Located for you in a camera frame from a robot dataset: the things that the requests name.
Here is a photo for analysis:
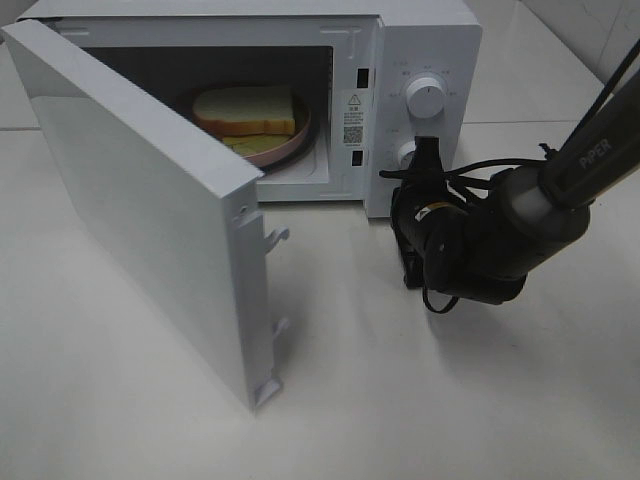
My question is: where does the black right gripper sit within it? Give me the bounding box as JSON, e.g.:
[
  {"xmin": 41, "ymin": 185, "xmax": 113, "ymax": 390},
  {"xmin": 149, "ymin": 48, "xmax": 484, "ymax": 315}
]
[{"xmin": 389, "ymin": 136, "xmax": 473, "ymax": 290}]

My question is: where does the white timer knob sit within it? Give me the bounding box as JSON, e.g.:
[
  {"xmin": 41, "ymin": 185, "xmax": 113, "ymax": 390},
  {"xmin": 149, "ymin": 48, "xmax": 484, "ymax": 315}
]
[{"xmin": 397, "ymin": 140, "xmax": 416, "ymax": 170}]

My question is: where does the toast ham cheese sandwich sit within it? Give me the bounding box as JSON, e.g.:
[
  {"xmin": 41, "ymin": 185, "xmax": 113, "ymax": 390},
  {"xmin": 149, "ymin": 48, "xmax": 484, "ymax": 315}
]
[{"xmin": 192, "ymin": 85, "xmax": 296, "ymax": 157}]

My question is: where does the pink round plate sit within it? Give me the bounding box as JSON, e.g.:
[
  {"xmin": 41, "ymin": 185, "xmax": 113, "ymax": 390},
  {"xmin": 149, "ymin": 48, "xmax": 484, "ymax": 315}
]
[{"xmin": 173, "ymin": 85, "xmax": 314, "ymax": 170}]

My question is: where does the white microwave door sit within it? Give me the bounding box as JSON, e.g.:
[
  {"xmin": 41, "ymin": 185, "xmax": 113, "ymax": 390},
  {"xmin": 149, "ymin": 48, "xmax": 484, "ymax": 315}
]
[{"xmin": 2, "ymin": 20, "xmax": 289, "ymax": 410}]

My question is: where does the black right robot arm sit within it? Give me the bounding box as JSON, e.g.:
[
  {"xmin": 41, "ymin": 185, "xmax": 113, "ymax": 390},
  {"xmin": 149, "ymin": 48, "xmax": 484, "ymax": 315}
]
[{"xmin": 379, "ymin": 46, "xmax": 639, "ymax": 314}]

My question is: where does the white upper power knob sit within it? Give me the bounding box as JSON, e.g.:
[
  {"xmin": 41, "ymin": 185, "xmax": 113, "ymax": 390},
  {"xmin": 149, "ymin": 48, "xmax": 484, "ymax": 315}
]
[{"xmin": 405, "ymin": 73, "xmax": 447, "ymax": 119}]

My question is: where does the glass microwave turntable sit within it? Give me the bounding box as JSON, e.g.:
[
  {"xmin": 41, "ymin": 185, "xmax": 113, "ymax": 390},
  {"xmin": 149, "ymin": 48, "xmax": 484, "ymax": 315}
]
[{"xmin": 260, "ymin": 119, "xmax": 320, "ymax": 174}]

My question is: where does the white microwave oven body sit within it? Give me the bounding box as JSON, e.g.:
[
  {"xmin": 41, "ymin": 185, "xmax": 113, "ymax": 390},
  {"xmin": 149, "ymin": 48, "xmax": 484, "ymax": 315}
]
[{"xmin": 12, "ymin": 1, "xmax": 482, "ymax": 218}]

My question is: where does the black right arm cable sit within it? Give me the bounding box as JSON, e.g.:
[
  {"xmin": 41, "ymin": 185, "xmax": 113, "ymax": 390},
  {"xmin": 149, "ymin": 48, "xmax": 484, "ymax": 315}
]
[{"xmin": 378, "ymin": 47, "xmax": 640, "ymax": 314}]

